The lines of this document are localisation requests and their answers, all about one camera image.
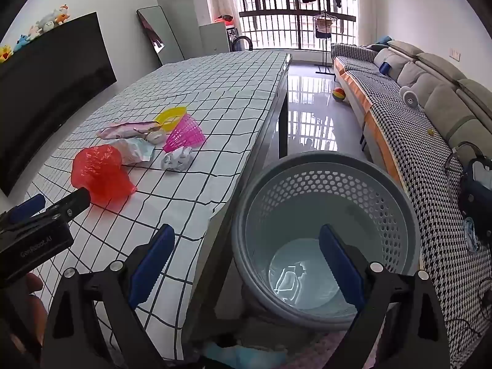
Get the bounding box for yellow tape ring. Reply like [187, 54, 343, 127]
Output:
[154, 107, 188, 130]

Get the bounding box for leaning floor mirror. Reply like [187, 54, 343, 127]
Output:
[136, 6, 183, 66]

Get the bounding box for blue white pouch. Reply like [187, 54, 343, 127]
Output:
[463, 217, 480, 253]

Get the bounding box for pink snack wrapper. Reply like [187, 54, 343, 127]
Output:
[96, 121, 164, 140]

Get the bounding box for white blue wrapper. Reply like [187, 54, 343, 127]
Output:
[109, 138, 155, 166]

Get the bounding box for black backpack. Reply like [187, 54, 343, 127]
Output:
[457, 156, 492, 252]

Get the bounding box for black clothes stand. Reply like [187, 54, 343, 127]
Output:
[312, 10, 341, 74]

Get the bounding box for light blue cloth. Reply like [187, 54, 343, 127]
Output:
[204, 344, 270, 369]

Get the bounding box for white checked tablecloth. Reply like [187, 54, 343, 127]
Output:
[29, 49, 293, 362]

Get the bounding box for grey sofa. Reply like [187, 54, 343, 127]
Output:
[331, 38, 492, 369]

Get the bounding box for black television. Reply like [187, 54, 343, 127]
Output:
[0, 11, 118, 197]

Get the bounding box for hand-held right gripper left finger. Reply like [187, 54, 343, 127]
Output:
[40, 224, 175, 369]

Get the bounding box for black hoop appliance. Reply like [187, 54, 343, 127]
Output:
[230, 27, 253, 52]

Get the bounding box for window security grille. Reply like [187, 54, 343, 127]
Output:
[231, 0, 358, 51]

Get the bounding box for pink hanging garment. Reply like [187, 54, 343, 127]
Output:
[315, 18, 334, 39]

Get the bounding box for grey cabinet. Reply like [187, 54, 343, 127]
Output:
[199, 21, 231, 58]

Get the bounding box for person's left hand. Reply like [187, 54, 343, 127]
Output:
[23, 272, 49, 339]

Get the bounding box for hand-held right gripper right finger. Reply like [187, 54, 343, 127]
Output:
[319, 224, 450, 369]

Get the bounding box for red plastic bag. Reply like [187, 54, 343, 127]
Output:
[71, 145, 138, 213]

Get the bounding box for pink fluffy rug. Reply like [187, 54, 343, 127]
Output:
[246, 331, 347, 369]

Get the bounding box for white paper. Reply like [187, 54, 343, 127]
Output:
[160, 148, 193, 171]

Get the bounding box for houndstooth sofa cover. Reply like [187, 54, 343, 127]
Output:
[331, 43, 492, 369]

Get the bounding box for row of plush toys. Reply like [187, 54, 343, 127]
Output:
[0, 4, 72, 64]

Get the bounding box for black strap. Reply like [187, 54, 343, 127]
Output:
[444, 142, 481, 173]

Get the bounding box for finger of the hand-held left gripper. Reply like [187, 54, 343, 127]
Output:
[38, 188, 92, 224]
[0, 194, 47, 227]

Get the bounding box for grey perforated wastebasket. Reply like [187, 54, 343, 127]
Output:
[232, 152, 423, 330]

